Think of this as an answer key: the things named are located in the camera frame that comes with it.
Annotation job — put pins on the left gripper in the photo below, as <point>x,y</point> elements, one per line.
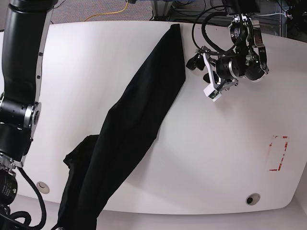
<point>220,69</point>

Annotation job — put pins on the black t-shirt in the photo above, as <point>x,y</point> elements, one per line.
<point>101,163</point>

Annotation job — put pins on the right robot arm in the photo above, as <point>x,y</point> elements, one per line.
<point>25,33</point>

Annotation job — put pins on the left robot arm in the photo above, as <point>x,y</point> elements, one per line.
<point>246,58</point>

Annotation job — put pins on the red tape rectangle marking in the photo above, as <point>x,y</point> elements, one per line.
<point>276,153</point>

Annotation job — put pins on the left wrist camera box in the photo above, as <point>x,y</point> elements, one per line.
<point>212,93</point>

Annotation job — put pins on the right table cable grommet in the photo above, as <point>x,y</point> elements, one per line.
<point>253,199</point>

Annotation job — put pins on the table cable grommet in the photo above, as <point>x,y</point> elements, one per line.
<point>253,199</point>
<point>43,187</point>

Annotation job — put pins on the left table cable grommet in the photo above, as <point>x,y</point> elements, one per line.
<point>43,187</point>

